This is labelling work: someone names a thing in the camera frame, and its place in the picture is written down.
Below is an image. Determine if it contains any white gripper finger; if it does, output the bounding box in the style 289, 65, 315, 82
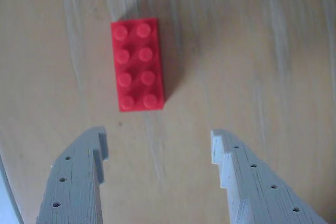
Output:
211, 129, 329, 224
34, 126, 109, 224

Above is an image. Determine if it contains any red lego block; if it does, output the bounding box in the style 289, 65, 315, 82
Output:
110, 17, 166, 113

